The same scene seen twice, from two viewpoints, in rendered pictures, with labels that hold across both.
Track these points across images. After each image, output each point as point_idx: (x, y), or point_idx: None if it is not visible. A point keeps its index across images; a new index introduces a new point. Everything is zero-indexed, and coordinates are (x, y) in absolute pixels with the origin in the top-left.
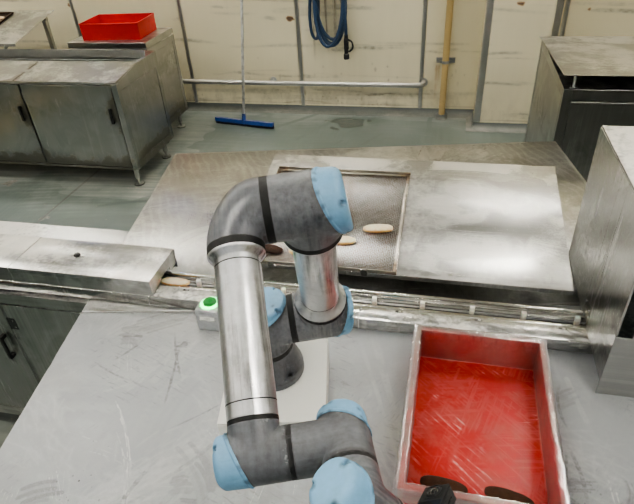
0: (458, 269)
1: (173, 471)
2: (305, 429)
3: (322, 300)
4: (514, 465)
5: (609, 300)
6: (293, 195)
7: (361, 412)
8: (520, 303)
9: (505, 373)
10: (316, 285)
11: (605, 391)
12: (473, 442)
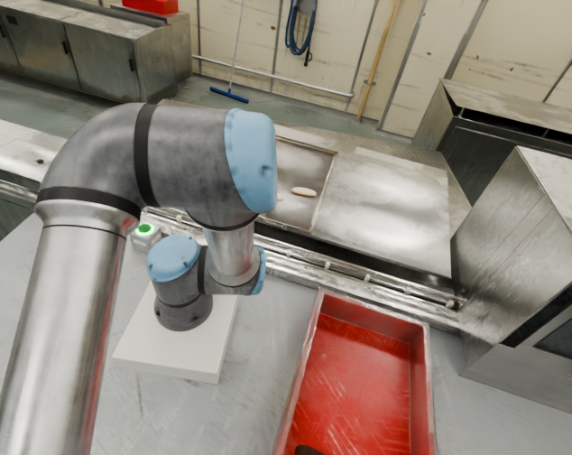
0: (362, 240)
1: None
2: None
3: (231, 268)
4: (383, 445)
5: (495, 305)
6: (189, 143)
7: None
8: (404, 277)
9: (386, 342)
10: (225, 255)
11: (467, 376)
12: (350, 412)
